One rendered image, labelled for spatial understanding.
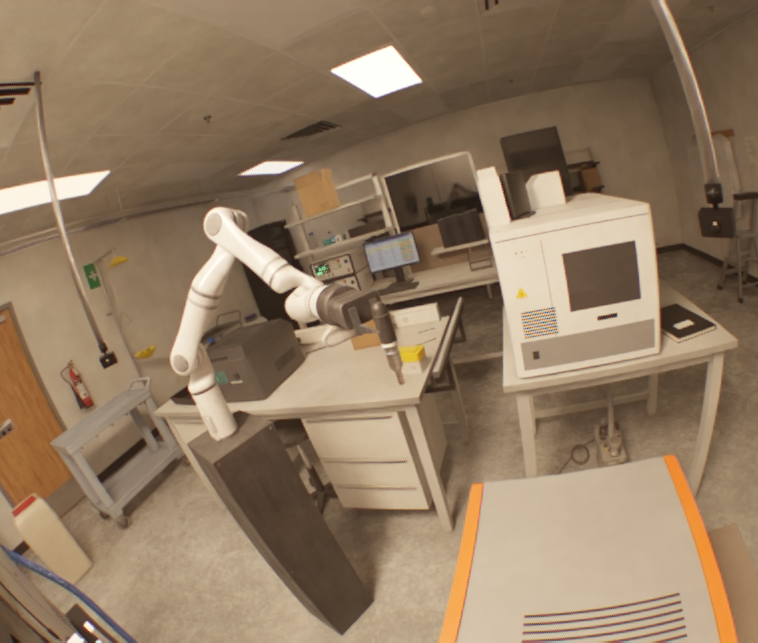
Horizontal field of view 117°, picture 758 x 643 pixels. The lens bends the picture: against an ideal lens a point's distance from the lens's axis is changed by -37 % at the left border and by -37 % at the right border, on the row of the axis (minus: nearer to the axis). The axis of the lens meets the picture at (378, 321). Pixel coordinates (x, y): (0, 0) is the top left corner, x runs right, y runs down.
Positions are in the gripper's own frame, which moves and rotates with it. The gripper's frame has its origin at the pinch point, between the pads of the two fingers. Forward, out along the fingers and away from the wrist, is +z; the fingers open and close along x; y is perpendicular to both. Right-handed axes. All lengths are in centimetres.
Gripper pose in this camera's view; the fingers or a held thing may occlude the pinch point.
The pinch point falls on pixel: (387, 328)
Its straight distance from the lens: 55.8
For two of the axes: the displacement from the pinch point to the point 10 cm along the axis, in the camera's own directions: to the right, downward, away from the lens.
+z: 5.0, 1.1, -8.6
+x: 8.2, -3.9, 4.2
